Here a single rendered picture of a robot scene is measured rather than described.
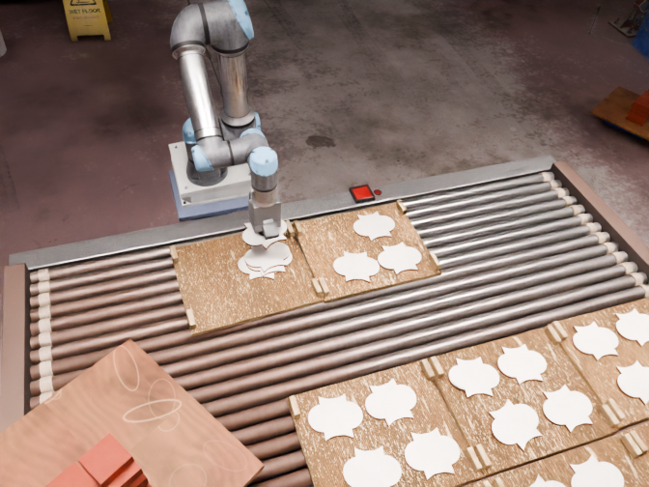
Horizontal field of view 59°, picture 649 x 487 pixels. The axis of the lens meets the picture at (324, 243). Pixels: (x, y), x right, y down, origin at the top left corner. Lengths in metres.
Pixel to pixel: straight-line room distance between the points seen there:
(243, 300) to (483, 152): 2.64
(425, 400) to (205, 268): 0.79
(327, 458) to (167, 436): 0.40
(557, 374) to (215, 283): 1.05
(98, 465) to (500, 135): 3.62
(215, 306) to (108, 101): 2.82
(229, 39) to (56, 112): 2.70
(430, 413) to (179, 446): 0.66
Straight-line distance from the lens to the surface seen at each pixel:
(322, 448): 1.54
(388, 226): 2.02
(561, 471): 1.68
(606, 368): 1.90
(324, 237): 1.96
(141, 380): 1.55
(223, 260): 1.89
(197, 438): 1.45
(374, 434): 1.58
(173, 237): 2.01
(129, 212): 3.48
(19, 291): 1.94
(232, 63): 1.88
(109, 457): 1.17
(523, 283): 2.02
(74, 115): 4.32
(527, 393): 1.75
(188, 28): 1.78
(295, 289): 1.81
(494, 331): 1.85
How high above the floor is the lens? 2.35
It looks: 47 degrees down
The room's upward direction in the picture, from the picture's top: 5 degrees clockwise
